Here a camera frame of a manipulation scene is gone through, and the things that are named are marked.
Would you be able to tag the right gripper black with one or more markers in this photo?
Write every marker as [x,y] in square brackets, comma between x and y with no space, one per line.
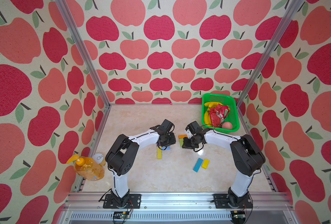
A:
[185,145]

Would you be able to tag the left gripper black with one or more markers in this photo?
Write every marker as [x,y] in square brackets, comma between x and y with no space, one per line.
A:
[173,141]

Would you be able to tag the green block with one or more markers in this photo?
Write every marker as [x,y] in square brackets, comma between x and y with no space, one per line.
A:
[181,142]

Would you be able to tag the yellow-green long block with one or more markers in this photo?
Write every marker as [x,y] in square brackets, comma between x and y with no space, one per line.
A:
[159,153]

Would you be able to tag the orange block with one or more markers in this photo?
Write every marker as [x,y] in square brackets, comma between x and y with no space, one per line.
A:
[182,136]

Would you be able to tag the yellow block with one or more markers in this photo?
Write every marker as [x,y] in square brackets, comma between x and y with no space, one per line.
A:
[205,164]

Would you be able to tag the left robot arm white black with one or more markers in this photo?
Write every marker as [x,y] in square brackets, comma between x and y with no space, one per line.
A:
[121,156]

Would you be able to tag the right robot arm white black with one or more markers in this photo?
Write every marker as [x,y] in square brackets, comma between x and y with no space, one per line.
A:
[247,157]

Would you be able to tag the bananas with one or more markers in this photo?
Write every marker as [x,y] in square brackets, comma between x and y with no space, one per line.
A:
[206,117]

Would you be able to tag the cyan long block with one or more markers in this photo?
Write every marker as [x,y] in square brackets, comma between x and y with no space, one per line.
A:
[198,165]

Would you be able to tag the red snack bag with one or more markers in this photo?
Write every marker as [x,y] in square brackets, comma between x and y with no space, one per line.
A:
[218,114]

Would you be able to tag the peach fruit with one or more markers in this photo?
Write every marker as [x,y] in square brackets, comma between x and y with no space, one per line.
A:
[227,125]

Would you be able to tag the green plastic basket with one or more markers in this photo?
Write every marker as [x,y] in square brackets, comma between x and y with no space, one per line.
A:
[225,100]

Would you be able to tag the orange soap bottle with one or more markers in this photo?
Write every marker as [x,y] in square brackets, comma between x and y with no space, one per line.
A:
[87,167]

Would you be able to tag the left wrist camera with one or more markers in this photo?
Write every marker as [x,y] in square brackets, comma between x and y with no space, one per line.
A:
[167,126]

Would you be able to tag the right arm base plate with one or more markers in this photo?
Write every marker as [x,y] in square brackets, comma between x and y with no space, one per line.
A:
[231,201]

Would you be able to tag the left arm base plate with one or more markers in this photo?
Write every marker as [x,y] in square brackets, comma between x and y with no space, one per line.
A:
[129,201]

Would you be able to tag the aluminium front rail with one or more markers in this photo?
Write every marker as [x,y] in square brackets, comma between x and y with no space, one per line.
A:
[178,208]

